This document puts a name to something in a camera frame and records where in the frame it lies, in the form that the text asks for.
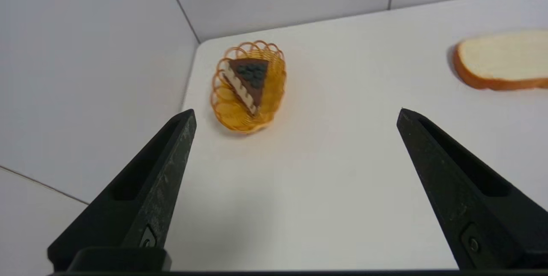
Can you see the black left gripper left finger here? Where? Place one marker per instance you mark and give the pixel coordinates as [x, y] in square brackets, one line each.
[141, 194]

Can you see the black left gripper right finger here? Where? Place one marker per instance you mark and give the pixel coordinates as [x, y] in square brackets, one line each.
[466, 190]

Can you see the chocolate cake slice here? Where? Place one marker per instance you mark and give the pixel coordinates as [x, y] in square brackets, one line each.
[249, 81]

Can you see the yellow wicker basket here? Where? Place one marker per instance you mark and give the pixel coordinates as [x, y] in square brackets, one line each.
[248, 87]

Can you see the white bread slice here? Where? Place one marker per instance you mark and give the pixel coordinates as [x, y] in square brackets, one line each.
[503, 60]

